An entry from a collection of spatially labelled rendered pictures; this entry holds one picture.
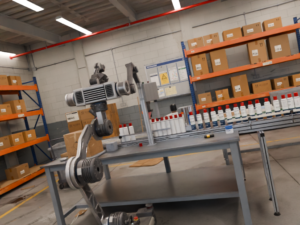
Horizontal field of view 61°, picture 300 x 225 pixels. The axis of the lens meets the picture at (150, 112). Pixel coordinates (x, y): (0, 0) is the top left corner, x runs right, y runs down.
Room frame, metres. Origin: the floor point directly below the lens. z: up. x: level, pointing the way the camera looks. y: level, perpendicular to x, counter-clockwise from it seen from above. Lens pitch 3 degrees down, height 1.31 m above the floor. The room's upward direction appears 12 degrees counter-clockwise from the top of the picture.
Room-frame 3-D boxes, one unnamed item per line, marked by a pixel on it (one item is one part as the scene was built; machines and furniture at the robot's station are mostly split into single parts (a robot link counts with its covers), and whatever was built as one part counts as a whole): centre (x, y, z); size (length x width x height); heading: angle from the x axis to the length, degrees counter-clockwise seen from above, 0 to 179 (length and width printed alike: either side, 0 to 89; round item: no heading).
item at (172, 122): (2.76, -0.21, 0.98); 0.05 x 0.05 x 0.20
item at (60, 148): (5.02, 1.71, 0.48); 0.89 x 0.63 x 0.96; 6
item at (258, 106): (2.48, -1.04, 0.98); 0.05 x 0.05 x 0.20
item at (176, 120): (2.75, -0.26, 0.98); 0.05 x 0.05 x 0.20
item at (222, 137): (3.07, 0.10, 0.82); 2.10 x 1.31 x 0.02; 71
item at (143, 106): (2.70, 0.05, 1.16); 0.04 x 0.04 x 0.67; 71
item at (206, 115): (2.64, -0.56, 0.98); 0.05 x 0.05 x 0.20
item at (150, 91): (2.73, -0.03, 1.38); 0.17 x 0.10 x 0.19; 127
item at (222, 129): (2.85, 0.04, 0.85); 1.65 x 0.11 x 0.05; 71
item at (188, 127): (2.80, -0.39, 1.01); 0.14 x 0.13 x 0.26; 71
